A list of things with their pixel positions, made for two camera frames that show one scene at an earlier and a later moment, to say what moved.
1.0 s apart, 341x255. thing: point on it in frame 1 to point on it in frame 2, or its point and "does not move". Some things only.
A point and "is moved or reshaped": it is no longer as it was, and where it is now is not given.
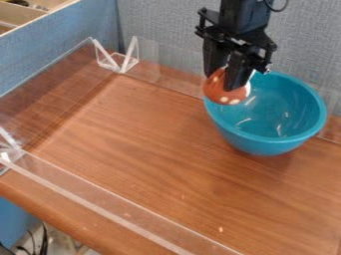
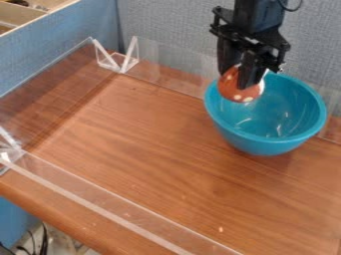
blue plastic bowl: x=275 y=121 does not move
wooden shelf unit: x=20 y=12 does not move
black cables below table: x=45 y=246 does not move
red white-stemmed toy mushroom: x=216 y=92 is moved or reshaped
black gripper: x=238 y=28 to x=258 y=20
